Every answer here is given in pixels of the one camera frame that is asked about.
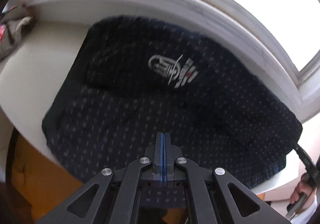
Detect navy patterned pants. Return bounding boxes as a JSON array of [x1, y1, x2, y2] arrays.
[[41, 15, 303, 209]]

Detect grey crumpled cloth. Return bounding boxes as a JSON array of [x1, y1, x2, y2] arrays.
[[1, 5, 35, 61]]

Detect person's right hand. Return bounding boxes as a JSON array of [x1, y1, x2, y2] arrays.
[[290, 173, 317, 213]]

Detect white sliding window frame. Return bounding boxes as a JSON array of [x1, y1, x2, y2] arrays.
[[28, 0, 319, 122]]

